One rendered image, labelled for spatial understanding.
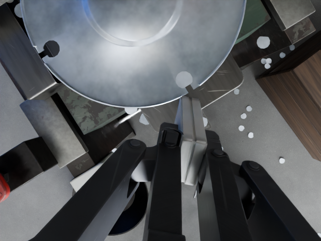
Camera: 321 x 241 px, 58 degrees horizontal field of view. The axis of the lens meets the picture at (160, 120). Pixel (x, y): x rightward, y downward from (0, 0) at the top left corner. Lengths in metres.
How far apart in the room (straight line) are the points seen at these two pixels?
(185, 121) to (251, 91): 1.04
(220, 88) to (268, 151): 0.88
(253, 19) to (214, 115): 0.68
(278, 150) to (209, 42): 0.92
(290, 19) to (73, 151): 0.45
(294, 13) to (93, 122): 0.40
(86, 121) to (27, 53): 0.15
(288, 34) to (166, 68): 0.29
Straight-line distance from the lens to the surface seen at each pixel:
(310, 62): 0.91
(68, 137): 0.56
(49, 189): 1.32
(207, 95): 0.39
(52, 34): 0.42
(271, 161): 1.26
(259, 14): 0.56
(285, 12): 0.58
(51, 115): 0.57
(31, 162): 0.52
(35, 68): 0.51
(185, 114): 0.19
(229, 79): 0.39
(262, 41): 0.55
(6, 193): 0.49
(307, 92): 0.91
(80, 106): 0.54
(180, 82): 0.38
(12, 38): 0.53
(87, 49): 0.40
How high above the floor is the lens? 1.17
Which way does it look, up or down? 86 degrees down
